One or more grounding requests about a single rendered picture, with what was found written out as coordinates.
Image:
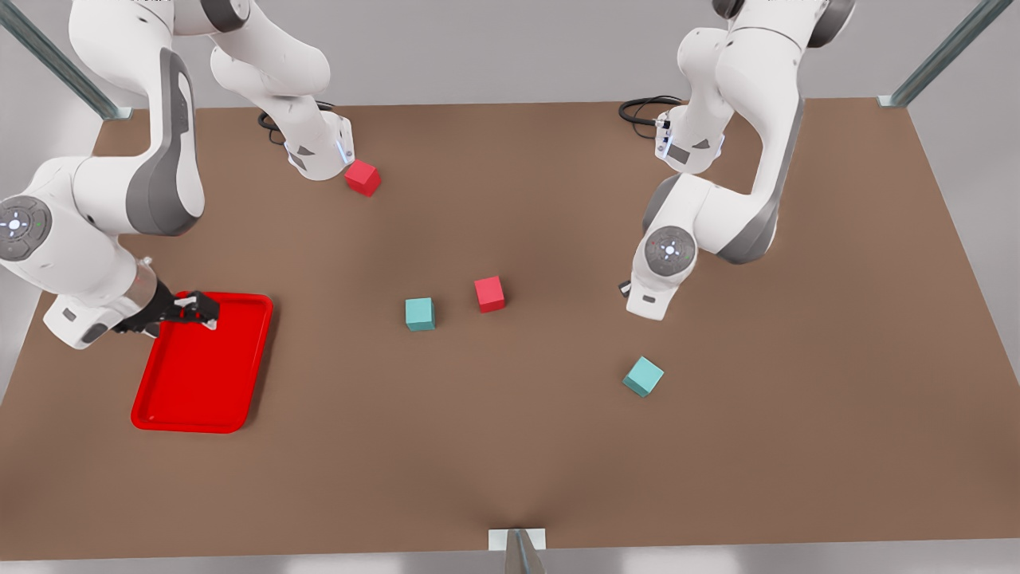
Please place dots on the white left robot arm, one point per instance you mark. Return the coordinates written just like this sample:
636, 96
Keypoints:
745, 159

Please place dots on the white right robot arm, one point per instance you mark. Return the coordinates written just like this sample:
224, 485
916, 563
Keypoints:
96, 199

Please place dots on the red plastic tray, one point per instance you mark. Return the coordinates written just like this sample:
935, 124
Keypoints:
203, 375

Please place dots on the teal cube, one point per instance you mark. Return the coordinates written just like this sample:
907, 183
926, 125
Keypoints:
642, 376
420, 314

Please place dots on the red cube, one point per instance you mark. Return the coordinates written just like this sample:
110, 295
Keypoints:
489, 293
362, 177

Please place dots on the silver frame post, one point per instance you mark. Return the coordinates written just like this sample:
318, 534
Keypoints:
60, 60
519, 552
940, 56

